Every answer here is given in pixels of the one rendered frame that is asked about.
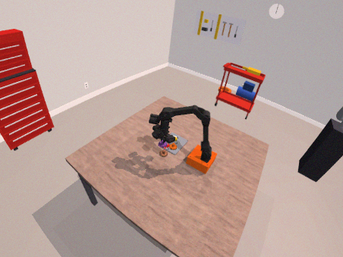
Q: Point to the purple gear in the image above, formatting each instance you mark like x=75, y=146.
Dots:
x=161, y=144

